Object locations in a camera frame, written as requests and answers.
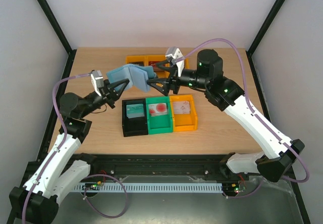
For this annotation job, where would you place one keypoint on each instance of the dark card in rear bin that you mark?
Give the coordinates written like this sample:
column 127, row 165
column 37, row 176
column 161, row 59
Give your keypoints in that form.
column 138, row 63

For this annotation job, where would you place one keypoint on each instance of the green plastic bin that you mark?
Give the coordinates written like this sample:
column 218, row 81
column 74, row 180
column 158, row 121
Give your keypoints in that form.
column 159, row 124

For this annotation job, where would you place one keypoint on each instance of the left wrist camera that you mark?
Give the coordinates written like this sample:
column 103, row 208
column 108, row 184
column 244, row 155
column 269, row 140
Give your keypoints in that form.
column 97, row 81

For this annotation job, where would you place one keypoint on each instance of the black frame post left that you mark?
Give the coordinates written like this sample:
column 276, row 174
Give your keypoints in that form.
column 55, row 25

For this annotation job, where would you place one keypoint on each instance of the teal credit card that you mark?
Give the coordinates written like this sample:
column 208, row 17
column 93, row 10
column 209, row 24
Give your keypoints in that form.
column 134, row 110

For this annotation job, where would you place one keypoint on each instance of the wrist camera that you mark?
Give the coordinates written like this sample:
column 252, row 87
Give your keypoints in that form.
column 175, row 58
column 97, row 81

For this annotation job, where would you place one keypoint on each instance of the orange front plastic bin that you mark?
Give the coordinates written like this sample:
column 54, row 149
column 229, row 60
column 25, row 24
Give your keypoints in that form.
column 184, row 122

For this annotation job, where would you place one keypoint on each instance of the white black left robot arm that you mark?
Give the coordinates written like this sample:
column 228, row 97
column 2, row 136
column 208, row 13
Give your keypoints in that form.
column 38, row 200

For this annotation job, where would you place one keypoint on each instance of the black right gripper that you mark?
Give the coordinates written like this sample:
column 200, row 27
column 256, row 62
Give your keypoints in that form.
column 172, row 81

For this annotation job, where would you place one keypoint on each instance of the orange rear triple bin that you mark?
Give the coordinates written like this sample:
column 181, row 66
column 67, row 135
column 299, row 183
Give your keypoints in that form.
column 145, row 59

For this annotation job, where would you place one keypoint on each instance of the white patterned card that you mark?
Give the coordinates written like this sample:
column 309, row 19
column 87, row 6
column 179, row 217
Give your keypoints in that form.
column 181, row 107

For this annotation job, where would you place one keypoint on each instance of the black frame post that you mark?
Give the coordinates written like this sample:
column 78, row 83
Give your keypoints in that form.
column 265, row 26
column 55, row 25

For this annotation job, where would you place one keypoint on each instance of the light blue slotted cable duct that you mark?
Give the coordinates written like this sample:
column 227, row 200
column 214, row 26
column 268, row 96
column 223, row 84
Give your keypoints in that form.
column 158, row 188

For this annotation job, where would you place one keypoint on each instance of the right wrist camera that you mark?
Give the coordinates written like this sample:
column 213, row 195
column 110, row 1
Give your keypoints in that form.
column 175, row 58

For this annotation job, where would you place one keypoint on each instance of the white red circle card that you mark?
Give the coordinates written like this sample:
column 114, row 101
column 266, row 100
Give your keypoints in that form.
column 158, row 109

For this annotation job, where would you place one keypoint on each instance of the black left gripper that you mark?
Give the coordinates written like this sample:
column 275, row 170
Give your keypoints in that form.
column 108, row 93

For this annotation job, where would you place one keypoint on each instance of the red card in rear bin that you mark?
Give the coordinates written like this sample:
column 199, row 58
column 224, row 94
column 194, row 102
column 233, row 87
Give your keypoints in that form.
column 154, row 66

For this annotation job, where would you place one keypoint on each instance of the black frame post right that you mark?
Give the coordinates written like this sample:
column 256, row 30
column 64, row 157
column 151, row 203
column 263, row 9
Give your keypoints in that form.
column 265, row 26

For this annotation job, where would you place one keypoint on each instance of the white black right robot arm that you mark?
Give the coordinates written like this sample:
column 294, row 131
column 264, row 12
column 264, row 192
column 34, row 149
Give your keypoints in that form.
column 279, row 151

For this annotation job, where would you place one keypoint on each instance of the black plastic bin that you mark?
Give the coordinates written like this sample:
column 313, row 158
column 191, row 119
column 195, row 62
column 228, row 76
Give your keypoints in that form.
column 135, row 126

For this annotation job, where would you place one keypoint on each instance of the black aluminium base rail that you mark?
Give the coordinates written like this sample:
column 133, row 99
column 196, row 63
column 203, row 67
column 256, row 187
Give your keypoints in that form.
column 209, row 167

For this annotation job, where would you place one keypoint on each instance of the blue leather card holder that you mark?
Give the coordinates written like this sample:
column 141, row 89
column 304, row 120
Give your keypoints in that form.
column 137, row 75

